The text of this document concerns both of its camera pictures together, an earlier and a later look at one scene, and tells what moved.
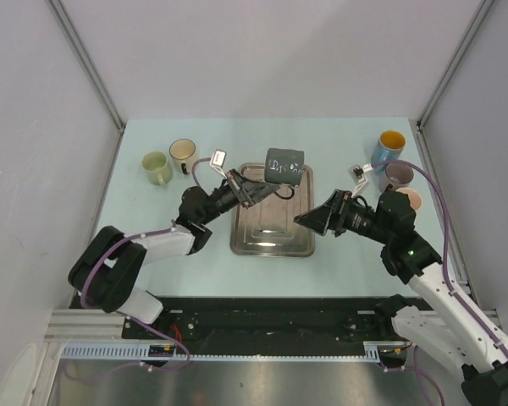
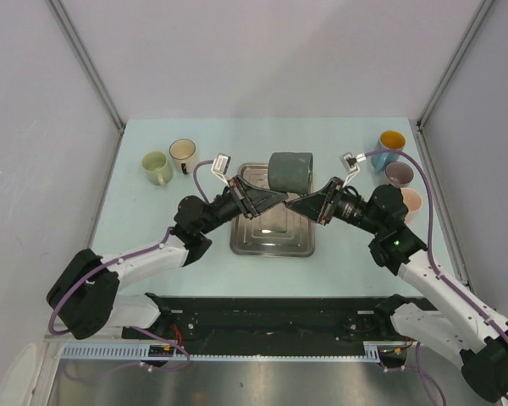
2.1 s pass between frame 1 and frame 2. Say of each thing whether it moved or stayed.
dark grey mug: moved
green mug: stayed
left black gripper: moved
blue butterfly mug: stayed
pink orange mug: stayed
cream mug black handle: stayed
